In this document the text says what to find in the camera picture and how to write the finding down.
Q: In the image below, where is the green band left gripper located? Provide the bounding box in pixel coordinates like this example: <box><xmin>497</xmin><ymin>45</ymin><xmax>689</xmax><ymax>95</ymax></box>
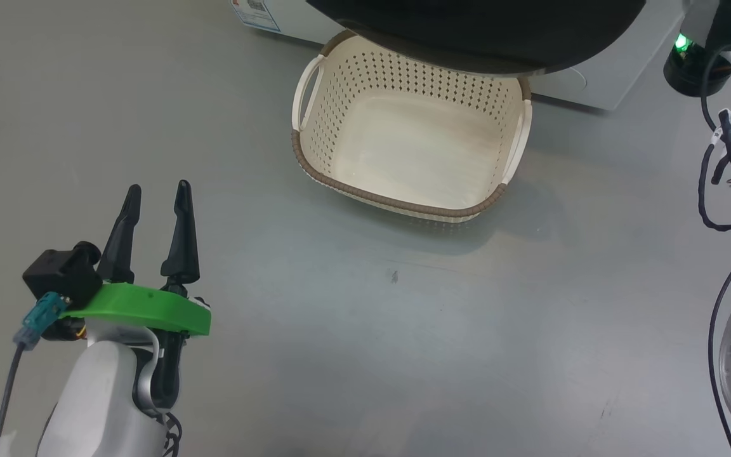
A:
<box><xmin>44</xmin><ymin>180</ymin><xmax>212</xmax><ymax>356</ymax></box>

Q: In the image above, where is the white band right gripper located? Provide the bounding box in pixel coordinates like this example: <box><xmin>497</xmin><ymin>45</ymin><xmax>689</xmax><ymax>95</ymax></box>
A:
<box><xmin>683</xmin><ymin>0</ymin><xmax>721</xmax><ymax>42</ymax></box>

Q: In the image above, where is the black glass washing machine door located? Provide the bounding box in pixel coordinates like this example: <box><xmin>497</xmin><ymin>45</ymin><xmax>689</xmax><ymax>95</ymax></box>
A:
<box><xmin>305</xmin><ymin>0</ymin><xmax>649</xmax><ymax>77</ymax></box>

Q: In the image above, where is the white washing machine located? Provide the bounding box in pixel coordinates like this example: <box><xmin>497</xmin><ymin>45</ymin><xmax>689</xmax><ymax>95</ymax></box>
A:
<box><xmin>231</xmin><ymin>0</ymin><xmax>690</xmax><ymax>112</ymax></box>

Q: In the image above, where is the cream perforated laundry basket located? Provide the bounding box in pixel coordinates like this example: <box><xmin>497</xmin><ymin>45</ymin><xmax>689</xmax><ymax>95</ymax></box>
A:
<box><xmin>291</xmin><ymin>30</ymin><xmax>533</xmax><ymax>223</ymax></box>

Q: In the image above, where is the blue energy label sticker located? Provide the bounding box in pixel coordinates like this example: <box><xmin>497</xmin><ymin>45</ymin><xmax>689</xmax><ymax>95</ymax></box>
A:
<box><xmin>231</xmin><ymin>0</ymin><xmax>282</xmax><ymax>32</ymax></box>

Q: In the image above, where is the left camera cable teal plug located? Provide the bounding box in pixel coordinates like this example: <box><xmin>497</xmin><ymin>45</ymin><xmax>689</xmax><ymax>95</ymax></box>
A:
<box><xmin>0</xmin><ymin>292</ymin><xmax>69</xmax><ymax>457</ymax></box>

